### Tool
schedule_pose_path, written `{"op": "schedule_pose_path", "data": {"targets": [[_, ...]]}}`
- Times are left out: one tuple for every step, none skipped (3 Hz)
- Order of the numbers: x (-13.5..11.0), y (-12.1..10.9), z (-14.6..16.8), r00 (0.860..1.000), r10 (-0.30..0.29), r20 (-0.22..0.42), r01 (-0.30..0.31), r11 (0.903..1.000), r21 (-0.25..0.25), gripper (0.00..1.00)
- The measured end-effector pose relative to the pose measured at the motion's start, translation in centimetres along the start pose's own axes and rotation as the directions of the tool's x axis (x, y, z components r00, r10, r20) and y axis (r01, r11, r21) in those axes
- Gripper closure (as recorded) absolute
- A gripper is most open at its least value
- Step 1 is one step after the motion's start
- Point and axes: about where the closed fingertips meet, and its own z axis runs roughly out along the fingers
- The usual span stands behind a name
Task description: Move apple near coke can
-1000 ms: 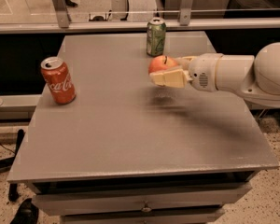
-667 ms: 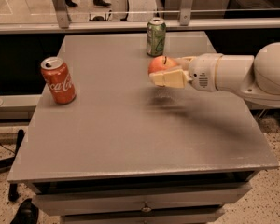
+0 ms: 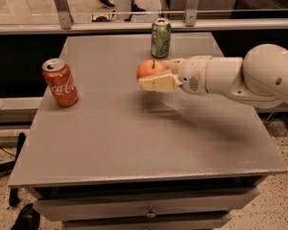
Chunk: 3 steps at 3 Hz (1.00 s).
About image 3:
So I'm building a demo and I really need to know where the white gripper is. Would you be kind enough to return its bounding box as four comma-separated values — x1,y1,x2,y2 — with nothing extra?
138,56,212,96

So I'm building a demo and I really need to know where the red apple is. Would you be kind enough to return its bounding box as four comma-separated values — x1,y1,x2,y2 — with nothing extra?
136,59,167,80

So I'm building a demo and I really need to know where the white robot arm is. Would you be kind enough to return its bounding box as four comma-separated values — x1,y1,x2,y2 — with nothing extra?
136,44,288,108

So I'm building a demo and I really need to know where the green soda can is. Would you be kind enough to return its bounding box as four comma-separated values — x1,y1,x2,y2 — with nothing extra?
151,17,171,58

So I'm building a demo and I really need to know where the red coke can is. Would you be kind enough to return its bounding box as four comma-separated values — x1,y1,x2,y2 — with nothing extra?
42,58,78,107

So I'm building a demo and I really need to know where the grey drawer cabinet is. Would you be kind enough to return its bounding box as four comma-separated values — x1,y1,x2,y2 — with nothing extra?
7,32,288,230

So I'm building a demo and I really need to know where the upper grey drawer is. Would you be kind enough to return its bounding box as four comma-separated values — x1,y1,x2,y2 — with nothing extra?
34,187,259,221

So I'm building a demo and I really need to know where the grey drawer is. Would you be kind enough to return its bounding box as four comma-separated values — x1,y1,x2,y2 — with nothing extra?
34,187,259,221
62,212,230,230

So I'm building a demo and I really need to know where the lower grey drawer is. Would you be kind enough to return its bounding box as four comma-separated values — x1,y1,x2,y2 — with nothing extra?
62,212,230,230

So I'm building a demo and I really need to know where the black stand base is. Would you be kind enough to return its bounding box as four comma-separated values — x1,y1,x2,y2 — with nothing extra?
0,131,41,230

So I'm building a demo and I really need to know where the metal railing frame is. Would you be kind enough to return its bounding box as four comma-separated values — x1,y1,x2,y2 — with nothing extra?
0,0,288,35

